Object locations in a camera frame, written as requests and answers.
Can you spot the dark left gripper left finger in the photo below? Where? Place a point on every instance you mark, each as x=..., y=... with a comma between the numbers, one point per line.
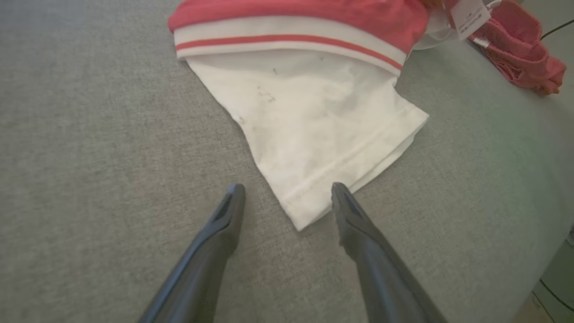
x=202, y=269

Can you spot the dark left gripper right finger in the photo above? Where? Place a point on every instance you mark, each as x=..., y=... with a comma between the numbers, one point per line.
x=381, y=278

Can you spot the red jersey white sleeves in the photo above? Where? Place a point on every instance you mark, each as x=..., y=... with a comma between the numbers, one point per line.
x=309, y=116

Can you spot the red mesh shorts white stripe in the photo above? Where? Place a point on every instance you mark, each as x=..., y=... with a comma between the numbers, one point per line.
x=520, y=49

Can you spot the large grey sofa seat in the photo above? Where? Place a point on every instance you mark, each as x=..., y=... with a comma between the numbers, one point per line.
x=89, y=134

